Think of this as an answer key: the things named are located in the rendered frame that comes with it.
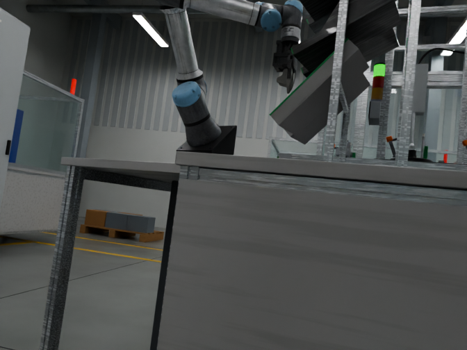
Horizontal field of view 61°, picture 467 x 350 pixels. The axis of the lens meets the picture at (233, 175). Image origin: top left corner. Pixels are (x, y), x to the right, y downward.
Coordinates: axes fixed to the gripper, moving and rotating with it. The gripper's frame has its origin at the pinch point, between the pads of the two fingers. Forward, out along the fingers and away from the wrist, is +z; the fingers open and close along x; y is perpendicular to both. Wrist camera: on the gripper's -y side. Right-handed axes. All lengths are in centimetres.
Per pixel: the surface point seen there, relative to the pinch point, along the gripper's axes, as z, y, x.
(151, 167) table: 38, 30, 43
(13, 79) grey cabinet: -48, 294, -114
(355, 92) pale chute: 7.9, -26.4, 21.8
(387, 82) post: -10.7, -34.7, -22.9
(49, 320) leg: 94, 69, 34
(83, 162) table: 38, 62, 37
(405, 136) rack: 27, -41, 48
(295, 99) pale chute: 16.8, -12.8, 43.8
